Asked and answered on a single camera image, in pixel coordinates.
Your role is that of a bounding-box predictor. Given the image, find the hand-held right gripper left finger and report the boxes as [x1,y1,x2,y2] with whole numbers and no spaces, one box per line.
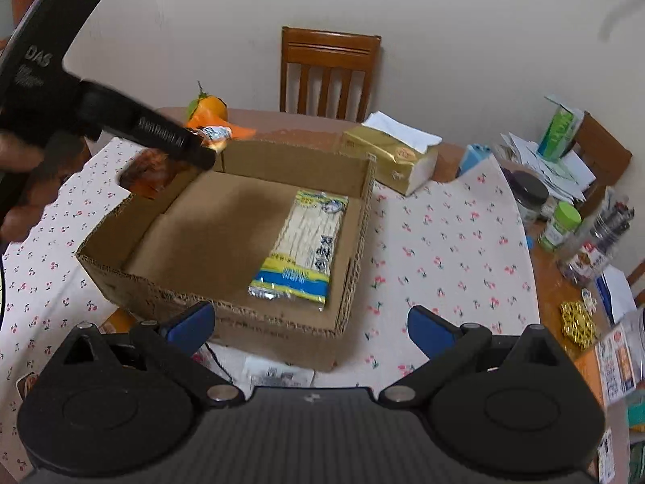
[54,301,251,408]

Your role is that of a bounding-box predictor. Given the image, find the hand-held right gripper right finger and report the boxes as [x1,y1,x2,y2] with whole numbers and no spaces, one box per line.
[378,305,575,409]

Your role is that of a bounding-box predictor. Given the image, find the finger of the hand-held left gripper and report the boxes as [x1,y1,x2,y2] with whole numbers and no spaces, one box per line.
[79,81,218,171]

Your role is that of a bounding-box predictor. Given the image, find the red brown snack packet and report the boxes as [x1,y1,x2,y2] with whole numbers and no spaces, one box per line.
[120,148,182,197]

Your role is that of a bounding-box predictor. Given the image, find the orange snack packet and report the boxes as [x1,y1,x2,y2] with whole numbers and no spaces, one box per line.
[184,113,258,152]

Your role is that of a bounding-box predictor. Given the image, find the cardboard box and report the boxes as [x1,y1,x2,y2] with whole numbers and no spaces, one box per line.
[75,138,379,371]

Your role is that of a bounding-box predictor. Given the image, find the person's left hand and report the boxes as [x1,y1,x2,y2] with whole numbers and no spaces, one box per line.
[0,128,94,244]

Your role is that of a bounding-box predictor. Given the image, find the orange fruit with leaf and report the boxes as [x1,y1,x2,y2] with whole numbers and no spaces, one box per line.
[186,81,229,124]

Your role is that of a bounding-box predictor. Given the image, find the cherry print tablecloth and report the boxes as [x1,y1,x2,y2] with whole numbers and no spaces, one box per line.
[0,136,542,469]

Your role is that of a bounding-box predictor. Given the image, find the printed paper leaflet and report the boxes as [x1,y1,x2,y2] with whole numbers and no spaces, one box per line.
[242,355,316,391]

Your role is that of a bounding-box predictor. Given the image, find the gold ornament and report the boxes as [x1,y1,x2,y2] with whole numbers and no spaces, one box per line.
[561,300,598,351]

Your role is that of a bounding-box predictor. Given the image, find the dark jar with black lid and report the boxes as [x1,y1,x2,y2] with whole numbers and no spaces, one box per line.
[509,171,550,225]

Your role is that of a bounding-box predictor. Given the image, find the small blue box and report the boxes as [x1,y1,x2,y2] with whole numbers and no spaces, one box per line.
[456,144,492,178]

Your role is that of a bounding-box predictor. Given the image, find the green lid bottle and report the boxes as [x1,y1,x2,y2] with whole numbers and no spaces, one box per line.
[539,202,582,253]

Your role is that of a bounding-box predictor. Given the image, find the gold tissue pack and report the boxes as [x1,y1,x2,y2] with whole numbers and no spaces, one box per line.
[339,111,443,196]

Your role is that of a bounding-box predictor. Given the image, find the wooden slatted chair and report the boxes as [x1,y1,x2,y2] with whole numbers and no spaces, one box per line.
[279,26,382,123]

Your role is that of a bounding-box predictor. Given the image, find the printed orange leaflet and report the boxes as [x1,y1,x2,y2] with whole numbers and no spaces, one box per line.
[595,323,637,405]

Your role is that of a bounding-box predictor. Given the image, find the white envelope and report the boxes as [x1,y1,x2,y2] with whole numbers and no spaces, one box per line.
[597,266,638,326]

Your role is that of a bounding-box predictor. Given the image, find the clear jar of pens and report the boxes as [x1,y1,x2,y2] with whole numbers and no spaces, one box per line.
[557,186,636,288]

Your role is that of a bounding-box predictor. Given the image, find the pile of white papers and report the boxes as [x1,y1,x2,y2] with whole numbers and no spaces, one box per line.
[491,131,598,202]

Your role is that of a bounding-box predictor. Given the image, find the green white carton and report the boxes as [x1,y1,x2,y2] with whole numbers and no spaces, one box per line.
[537,96,585,162]

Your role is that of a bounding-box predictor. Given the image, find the wooden chair with papers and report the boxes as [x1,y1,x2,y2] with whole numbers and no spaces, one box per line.
[572,111,633,207]

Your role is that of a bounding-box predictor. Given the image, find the black cable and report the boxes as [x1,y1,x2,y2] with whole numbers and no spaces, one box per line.
[204,343,237,384]

